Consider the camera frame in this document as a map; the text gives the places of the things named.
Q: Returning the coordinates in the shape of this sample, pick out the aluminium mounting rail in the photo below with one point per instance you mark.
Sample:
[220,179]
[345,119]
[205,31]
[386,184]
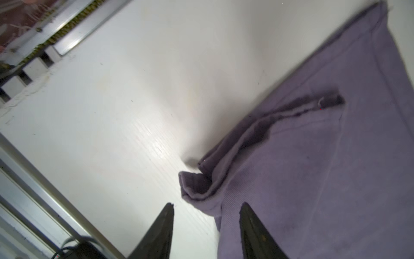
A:
[37,34]

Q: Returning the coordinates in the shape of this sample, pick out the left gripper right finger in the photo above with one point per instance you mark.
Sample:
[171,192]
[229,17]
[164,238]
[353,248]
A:
[257,243]

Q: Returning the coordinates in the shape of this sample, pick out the purple trousers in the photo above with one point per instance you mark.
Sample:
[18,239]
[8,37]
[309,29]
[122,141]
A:
[326,161]

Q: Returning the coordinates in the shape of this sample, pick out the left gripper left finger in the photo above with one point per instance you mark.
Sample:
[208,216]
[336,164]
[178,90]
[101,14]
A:
[156,243]

